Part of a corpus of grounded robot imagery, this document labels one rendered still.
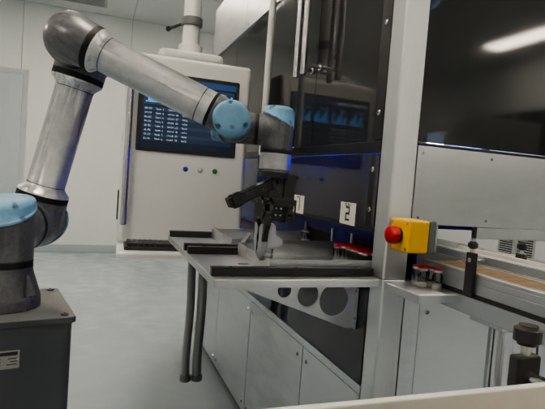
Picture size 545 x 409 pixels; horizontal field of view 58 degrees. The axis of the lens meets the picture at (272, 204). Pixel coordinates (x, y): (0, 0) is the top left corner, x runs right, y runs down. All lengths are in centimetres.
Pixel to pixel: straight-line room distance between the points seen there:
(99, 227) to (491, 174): 569
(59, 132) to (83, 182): 533
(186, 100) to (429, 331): 80
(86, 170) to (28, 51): 152
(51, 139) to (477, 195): 103
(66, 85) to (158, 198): 89
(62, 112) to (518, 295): 103
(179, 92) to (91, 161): 554
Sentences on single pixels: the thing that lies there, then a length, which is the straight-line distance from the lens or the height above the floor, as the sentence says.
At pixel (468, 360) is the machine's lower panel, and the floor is 67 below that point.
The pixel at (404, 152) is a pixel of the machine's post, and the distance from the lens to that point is 119.
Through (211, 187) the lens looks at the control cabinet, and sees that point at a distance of 204.
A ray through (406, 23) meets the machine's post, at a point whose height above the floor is 147.
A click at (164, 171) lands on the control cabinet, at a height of 109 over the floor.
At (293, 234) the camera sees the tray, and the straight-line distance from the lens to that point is 179.
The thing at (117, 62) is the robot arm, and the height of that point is 131.
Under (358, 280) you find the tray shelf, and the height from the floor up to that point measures 88.
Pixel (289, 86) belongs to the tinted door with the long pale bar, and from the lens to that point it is 187.
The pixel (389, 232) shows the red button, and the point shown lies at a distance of 110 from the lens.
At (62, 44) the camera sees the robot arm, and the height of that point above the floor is 134.
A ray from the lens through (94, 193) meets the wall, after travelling 655.
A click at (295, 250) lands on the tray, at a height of 90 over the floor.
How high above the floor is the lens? 110
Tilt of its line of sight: 3 degrees down
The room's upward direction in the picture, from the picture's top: 4 degrees clockwise
